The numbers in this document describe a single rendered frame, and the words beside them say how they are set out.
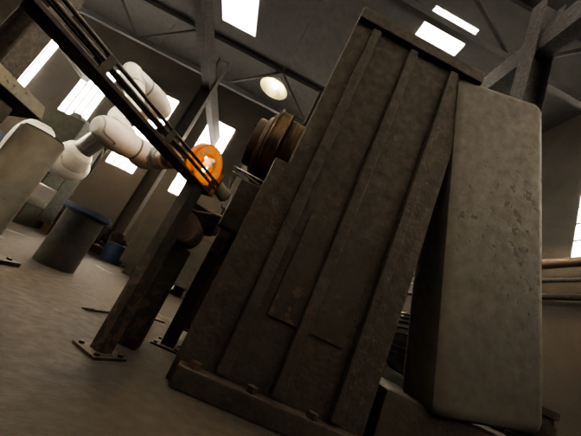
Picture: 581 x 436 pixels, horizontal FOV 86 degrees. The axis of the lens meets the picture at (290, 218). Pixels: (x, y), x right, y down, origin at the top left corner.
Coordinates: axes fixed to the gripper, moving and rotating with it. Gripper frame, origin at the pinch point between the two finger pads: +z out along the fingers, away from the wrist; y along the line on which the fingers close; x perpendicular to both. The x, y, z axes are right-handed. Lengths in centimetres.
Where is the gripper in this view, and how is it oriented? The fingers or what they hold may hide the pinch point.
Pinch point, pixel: (205, 162)
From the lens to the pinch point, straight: 122.2
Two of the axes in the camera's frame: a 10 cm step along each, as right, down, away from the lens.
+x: 3.3, -8.9, 3.2
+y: -3.6, -4.3, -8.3
